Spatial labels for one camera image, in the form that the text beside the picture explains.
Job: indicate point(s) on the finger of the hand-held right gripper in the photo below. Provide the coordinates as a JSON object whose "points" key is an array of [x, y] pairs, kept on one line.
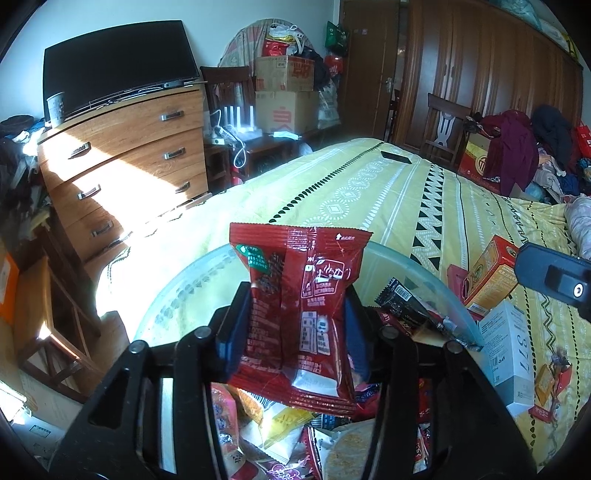
{"points": [[535, 263]]}

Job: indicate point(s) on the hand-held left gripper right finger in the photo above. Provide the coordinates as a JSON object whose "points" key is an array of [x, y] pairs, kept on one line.
{"points": [[358, 341]]}

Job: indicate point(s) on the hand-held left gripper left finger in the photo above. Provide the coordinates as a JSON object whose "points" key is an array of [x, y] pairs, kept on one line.
{"points": [[233, 337]]}

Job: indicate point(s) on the clear plastic basin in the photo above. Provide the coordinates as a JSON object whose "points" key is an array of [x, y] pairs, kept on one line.
{"points": [[194, 286]]}

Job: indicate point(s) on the dark red green-label snack packet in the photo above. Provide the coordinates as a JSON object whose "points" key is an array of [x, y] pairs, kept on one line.
{"points": [[300, 300]]}

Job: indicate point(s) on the orange box with green emblem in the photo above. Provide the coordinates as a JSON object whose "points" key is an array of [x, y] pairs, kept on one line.
{"points": [[491, 272]]}

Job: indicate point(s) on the black snack packet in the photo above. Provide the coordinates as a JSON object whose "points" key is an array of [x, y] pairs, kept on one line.
{"points": [[415, 309]]}

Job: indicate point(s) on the red flat box lid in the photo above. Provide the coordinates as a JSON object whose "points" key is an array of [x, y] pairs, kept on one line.
{"points": [[457, 286]]}

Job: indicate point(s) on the pile of clothes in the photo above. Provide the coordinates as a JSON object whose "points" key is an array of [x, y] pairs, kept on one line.
{"points": [[558, 180]]}

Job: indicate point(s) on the white carton box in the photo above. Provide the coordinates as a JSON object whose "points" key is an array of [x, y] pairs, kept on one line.
{"points": [[508, 350]]}

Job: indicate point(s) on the white pink printed snack packet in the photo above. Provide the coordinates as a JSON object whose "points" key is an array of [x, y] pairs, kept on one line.
{"points": [[224, 429]]}

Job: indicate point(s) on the yellow white snack packet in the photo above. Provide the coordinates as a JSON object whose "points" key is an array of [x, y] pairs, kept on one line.
{"points": [[281, 429]]}

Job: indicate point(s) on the clear sesame cracker packet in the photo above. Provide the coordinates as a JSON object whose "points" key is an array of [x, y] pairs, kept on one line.
{"points": [[353, 452]]}

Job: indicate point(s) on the red gold gift box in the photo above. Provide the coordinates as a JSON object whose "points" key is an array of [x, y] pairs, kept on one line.
{"points": [[475, 164]]}

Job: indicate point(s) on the purple garment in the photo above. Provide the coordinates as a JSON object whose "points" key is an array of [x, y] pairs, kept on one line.
{"points": [[512, 147]]}

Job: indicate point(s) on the small red packets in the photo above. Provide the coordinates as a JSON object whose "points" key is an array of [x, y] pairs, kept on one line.
{"points": [[551, 387]]}

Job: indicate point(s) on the dark garment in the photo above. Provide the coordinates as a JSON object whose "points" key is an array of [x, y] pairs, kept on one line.
{"points": [[551, 129]]}

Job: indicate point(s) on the red pink snack packet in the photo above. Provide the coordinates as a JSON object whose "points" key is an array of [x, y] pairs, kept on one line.
{"points": [[291, 470]]}

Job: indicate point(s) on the black phone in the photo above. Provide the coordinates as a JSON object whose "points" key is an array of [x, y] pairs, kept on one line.
{"points": [[395, 157]]}

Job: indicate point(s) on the dark nightstand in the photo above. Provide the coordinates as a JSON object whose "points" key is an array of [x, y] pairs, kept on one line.
{"points": [[258, 157]]}

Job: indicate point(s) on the wooden stool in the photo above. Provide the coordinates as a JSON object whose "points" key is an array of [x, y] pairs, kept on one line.
{"points": [[51, 323]]}

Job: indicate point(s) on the wooden wardrobe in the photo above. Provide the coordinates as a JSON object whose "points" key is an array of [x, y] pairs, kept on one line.
{"points": [[485, 60]]}

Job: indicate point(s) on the wooden dresser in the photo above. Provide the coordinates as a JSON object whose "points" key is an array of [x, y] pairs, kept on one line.
{"points": [[124, 157]]}

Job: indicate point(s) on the white router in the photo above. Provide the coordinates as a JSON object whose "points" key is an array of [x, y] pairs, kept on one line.
{"points": [[238, 122]]}

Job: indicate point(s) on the white plastic bag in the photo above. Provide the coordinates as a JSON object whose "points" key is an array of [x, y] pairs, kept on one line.
{"points": [[328, 106]]}

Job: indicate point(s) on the dark wooden chair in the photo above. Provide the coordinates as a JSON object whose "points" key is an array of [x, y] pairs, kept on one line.
{"points": [[226, 87]]}

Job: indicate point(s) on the wooden door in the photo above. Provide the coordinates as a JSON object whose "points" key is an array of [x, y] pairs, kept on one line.
{"points": [[374, 60]]}

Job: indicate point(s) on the red-printed cardboard box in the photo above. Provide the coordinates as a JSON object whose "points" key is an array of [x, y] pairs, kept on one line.
{"points": [[284, 74]]}

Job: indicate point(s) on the heap of dark clothes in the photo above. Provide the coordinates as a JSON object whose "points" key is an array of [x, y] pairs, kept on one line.
{"points": [[18, 161]]}

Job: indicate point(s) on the red bag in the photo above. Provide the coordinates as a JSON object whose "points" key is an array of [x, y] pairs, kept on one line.
{"points": [[333, 64]]}

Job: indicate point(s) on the black bag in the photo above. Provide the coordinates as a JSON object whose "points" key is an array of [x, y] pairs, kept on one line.
{"points": [[316, 64]]}

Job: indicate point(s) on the grey cup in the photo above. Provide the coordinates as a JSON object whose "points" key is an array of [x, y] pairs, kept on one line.
{"points": [[56, 110]]}

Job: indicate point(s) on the round table top with cover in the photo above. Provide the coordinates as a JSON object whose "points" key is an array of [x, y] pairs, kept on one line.
{"points": [[244, 41]]}

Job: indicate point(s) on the black television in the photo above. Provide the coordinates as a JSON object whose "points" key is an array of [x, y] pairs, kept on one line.
{"points": [[115, 64]]}

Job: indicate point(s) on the green bag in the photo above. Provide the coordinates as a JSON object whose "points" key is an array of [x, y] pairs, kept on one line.
{"points": [[336, 36]]}

